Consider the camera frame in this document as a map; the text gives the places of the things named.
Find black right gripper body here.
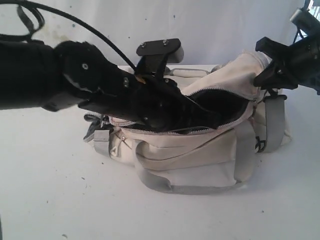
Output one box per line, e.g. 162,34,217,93
275,34,320,95

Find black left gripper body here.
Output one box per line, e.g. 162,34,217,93
77,67,199,130

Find white fabric duffel bag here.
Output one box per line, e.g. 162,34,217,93
84,51,292,195

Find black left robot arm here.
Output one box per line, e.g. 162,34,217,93
0,41,201,132

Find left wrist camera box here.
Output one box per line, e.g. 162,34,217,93
135,38,184,74

